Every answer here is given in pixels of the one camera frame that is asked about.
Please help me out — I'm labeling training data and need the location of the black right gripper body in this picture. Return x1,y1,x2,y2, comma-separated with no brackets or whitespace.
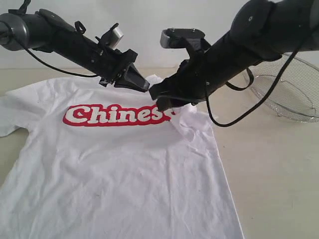
171,48,219,105

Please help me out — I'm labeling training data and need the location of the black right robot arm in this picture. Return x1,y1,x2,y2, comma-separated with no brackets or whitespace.
149,0,319,111

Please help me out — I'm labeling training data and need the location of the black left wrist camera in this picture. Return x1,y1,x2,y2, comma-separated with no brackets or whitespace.
95,23,124,49

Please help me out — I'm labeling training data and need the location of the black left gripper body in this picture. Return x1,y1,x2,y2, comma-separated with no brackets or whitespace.
59,32,138,81

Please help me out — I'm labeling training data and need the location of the black left camera cable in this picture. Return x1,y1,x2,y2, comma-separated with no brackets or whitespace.
0,0,100,78

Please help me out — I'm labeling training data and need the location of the black right camera cable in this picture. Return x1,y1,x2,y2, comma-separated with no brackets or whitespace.
205,47,300,127

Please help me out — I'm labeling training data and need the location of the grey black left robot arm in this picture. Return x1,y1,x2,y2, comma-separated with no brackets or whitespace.
0,9,150,92

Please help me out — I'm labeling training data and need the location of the black camera cable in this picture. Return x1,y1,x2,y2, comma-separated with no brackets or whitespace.
205,47,300,127
0,0,100,78

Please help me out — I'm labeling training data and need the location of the metal wire mesh basket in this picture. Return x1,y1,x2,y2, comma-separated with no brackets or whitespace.
249,54,319,122

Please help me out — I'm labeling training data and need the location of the white t-shirt red print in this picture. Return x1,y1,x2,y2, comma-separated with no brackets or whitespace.
0,77,243,239

